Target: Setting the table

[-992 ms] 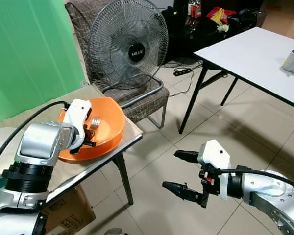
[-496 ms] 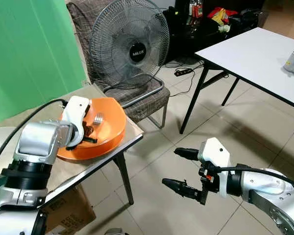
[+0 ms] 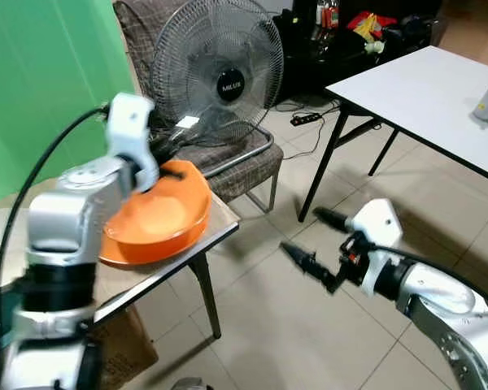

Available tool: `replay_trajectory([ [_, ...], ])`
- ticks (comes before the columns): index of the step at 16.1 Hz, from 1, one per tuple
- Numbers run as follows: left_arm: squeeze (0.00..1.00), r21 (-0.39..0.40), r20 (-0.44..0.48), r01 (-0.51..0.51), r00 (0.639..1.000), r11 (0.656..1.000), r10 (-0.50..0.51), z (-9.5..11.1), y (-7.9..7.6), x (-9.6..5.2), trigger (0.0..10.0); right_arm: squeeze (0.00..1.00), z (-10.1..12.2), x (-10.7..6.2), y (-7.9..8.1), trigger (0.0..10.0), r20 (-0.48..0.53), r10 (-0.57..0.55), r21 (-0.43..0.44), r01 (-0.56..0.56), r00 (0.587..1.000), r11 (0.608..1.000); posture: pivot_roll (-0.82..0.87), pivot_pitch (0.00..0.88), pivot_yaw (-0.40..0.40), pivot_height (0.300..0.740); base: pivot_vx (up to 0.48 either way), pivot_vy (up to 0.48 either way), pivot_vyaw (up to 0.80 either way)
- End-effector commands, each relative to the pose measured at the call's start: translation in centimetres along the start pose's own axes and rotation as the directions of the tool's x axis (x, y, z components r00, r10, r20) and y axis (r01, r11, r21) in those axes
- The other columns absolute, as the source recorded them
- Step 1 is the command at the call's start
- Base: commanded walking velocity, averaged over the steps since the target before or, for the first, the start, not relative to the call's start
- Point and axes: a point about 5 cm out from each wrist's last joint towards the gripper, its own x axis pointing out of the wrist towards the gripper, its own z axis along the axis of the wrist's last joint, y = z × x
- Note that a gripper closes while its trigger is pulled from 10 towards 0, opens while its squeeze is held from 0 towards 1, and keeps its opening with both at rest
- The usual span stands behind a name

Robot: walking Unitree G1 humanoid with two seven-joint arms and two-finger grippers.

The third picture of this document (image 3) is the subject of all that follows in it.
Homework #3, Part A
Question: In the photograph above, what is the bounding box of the orange plastic bowl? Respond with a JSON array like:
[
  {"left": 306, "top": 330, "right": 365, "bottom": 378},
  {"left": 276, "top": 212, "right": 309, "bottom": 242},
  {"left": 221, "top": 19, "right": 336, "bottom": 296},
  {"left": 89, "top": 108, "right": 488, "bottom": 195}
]
[{"left": 104, "top": 160, "right": 213, "bottom": 249}]

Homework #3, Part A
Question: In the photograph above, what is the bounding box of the plaid fabric chair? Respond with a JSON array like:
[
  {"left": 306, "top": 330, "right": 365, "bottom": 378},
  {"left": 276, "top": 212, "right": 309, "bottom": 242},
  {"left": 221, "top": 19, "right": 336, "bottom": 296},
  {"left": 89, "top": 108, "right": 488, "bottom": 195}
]
[{"left": 114, "top": 0, "right": 284, "bottom": 215}]

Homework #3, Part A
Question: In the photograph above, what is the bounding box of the black power strip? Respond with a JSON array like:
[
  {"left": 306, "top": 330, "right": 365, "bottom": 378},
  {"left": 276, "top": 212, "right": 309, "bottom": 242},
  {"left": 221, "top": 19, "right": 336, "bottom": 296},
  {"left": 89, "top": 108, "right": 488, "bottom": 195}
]
[{"left": 291, "top": 112, "right": 323, "bottom": 127}]

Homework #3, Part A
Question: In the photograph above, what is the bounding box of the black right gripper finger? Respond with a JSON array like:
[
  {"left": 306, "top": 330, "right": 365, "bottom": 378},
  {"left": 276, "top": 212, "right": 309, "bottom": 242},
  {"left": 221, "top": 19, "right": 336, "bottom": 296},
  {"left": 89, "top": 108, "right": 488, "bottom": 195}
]
[
  {"left": 313, "top": 207, "right": 355, "bottom": 236},
  {"left": 280, "top": 241, "right": 339, "bottom": 292}
]

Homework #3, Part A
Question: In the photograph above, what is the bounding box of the white table with black legs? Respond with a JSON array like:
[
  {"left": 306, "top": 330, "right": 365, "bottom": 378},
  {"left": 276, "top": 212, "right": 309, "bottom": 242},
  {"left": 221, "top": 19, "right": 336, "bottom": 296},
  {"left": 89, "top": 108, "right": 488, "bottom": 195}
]
[{"left": 297, "top": 46, "right": 488, "bottom": 224}]

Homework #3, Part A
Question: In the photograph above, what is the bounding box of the grey robot foot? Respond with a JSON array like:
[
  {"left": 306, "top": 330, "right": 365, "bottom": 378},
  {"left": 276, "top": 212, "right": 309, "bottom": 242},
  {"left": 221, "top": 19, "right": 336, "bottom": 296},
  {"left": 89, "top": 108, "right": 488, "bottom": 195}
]
[{"left": 171, "top": 376, "right": 214, "bottom": 390}]

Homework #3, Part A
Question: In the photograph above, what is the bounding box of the small beige folding table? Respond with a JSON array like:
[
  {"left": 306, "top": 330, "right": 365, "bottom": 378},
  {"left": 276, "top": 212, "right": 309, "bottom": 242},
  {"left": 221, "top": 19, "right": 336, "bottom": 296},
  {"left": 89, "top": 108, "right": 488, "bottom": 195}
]
[{"left": 0, "top": 191, "right": 241, "bottom": 340}]

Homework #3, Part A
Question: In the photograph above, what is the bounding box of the green backdrop cloth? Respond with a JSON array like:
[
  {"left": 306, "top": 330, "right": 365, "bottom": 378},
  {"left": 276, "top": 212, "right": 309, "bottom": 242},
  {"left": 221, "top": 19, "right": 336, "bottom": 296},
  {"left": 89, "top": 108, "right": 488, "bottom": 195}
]
[{"left": 0, "top": 0, "right": 136, "bottom": 206}]

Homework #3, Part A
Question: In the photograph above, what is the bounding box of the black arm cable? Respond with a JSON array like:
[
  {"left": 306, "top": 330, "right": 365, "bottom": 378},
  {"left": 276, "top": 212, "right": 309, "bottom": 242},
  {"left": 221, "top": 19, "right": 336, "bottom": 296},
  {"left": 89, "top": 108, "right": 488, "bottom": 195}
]
[
  {"left": 0, "top": 104, "right": 111, "bottom": 358},
  {"left": 366, "top": 242, "right": 488, "bottom": 318}
]

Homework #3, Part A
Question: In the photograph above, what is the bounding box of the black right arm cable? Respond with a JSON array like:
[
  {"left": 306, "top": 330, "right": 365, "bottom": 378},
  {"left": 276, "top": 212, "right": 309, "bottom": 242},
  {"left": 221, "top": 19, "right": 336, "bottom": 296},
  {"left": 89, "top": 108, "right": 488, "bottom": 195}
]
[{"left": 366, "top": 242, "right": 488, "bottom": 318}]

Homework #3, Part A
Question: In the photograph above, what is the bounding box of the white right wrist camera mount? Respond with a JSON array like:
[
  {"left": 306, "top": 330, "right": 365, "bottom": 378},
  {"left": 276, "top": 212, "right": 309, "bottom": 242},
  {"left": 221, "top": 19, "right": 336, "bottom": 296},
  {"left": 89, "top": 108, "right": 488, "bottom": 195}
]
[{"left": 350, "top": 197, "right": 404, "bottom": 273}]

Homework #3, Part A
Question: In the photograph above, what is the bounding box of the grey standing fan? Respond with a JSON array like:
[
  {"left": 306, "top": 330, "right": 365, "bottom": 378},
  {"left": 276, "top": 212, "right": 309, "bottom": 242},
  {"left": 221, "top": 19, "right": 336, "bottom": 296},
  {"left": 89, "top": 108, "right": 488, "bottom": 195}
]
[{"left": 150, "top": 0, "right": 285, "bottom": 178}]

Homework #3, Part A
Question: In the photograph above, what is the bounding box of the red labelled bottle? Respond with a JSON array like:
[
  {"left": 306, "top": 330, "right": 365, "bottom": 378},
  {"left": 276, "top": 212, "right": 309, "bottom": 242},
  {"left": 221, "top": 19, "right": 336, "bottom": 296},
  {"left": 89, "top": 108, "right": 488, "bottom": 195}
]
[{"left": 317, "top": 0, "right": 341, "bottom": 33}]

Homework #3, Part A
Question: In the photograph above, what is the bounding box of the orange plastic plate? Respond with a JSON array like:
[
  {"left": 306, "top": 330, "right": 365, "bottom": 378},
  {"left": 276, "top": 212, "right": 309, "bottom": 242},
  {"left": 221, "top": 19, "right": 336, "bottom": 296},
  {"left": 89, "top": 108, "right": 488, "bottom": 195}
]
[{"left": 98, "top": 215, "right": 211, "bottom": 267}]

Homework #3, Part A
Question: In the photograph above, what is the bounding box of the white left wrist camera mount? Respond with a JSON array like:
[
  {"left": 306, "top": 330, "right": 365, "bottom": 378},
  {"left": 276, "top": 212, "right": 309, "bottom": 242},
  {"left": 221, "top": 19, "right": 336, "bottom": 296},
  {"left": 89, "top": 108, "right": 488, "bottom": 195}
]
[{"left": 106, "top": 92, "right": 160, "bottom": 193}]

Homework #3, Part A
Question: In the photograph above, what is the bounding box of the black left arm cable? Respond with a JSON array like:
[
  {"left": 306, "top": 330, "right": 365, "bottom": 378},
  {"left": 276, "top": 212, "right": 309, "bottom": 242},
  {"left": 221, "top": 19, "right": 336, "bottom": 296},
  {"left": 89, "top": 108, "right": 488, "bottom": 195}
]
[{"left": 0, "top": 104, "right": 111, "bottom": 358}]

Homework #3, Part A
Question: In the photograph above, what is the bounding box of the red and yellow packet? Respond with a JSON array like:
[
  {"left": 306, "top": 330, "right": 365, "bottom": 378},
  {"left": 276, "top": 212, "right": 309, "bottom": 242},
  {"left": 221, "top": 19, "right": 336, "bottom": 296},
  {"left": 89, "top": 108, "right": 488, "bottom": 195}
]
[{"left": 347, "top": 11, "right": 398, "bottom": 41}]

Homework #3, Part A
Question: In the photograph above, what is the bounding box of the brown cardboard box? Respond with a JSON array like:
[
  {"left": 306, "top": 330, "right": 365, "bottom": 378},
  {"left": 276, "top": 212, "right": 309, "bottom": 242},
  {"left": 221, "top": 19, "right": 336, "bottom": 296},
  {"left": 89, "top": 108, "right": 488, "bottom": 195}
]
[{"left": 89, "top": 305, "right": 159, "bottom": 390}]

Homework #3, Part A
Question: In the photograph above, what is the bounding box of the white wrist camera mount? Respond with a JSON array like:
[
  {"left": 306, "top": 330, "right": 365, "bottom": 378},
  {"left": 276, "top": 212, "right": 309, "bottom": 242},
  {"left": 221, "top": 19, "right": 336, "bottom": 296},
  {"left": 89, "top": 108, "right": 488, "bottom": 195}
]
[
  {"left": 106, "top": 92, "right": 160, "bottom": 193},
  {"left": 350, "top": 197, "right": 404, "bottom": 273}
]

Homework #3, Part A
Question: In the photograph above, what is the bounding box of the black cabinet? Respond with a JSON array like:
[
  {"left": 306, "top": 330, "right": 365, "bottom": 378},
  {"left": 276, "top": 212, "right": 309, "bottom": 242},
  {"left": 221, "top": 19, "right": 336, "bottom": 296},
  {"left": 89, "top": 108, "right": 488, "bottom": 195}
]
[{"left": 272, "top": 0, "right": 445, "bottom": 103}]

